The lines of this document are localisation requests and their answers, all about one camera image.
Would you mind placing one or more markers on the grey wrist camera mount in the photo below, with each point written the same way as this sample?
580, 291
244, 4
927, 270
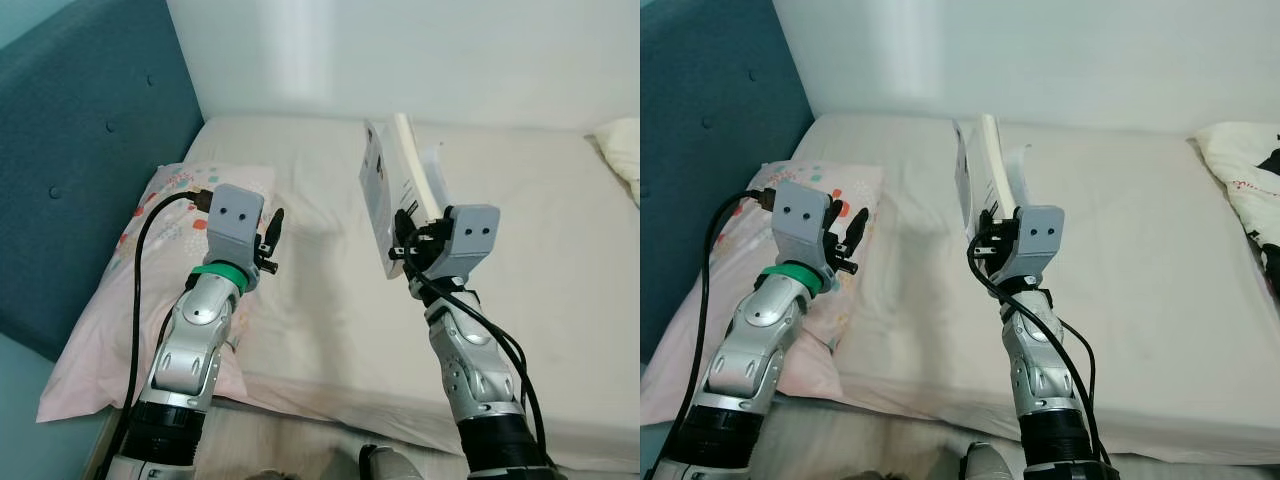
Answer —
475, 235
235, 215
1040, 235
800, 210

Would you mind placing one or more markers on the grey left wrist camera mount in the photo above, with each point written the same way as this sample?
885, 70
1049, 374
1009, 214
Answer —
800, 210
235, 215

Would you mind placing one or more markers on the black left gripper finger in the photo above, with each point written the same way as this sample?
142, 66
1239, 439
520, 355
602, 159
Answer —
835, 228
858, 232
266, 228
279, 230

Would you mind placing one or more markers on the cream sheeted mattress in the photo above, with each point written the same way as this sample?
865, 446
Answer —
1130, 290
520, 280

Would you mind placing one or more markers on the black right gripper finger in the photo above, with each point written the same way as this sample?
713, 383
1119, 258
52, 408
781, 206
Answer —
412, 225
440, 210
990, 225
1014, 210

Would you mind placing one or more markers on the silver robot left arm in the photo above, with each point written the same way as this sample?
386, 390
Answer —
190, 340
745, 340

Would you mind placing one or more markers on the teal upholstered bed headboard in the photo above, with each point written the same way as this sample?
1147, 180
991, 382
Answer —
90, 150
720, 150

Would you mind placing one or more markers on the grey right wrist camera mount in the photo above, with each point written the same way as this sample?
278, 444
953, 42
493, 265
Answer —
1040, 235
475, 235

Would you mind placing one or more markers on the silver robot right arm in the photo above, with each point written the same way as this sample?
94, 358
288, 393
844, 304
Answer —
470, 370
1040, 370

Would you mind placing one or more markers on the white book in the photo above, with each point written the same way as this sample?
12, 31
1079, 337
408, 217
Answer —
378, 190
968, 170

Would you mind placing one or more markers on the pink patterned pillow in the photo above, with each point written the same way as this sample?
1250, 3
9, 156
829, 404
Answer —
700, 350
100, 340

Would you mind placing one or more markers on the cream cartoon print blanket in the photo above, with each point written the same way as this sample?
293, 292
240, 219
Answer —
1240, 165
622, 150

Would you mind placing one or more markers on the grey robot right leg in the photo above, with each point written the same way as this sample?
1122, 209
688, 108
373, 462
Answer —
990, 465
390, 465

